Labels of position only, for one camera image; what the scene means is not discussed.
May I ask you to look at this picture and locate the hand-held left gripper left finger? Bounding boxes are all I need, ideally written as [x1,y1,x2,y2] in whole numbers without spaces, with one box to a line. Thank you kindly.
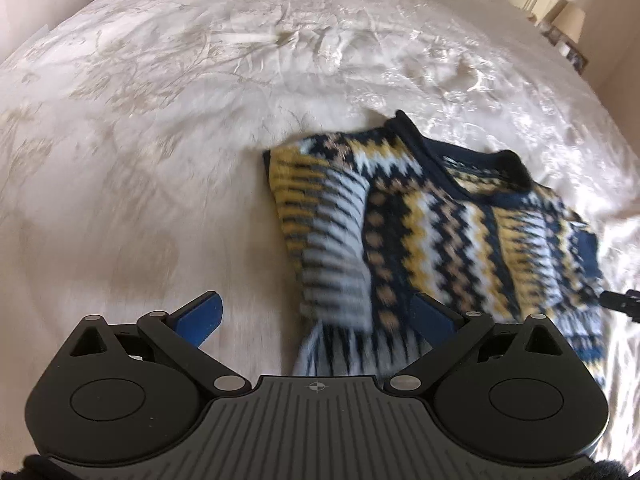
[62,290,253,397]

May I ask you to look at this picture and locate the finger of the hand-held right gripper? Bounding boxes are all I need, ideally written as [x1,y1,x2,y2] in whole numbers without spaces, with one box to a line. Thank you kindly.
[599,289,640,322]

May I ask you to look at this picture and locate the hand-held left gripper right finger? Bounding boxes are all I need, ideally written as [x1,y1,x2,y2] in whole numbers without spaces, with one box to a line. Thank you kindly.
[384,294,578,397]

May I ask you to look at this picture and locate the navy yellow patterned knit sweater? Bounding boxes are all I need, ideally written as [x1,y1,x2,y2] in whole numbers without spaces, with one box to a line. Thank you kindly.
[263,110,608,391]

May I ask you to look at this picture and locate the cream shade table lamp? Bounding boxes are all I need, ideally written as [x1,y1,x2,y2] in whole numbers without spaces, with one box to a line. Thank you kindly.
[552,2,587,43]

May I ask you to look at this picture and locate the dark photo frame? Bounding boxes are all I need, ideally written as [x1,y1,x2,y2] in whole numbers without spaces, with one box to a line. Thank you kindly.
[567,47,590,75]

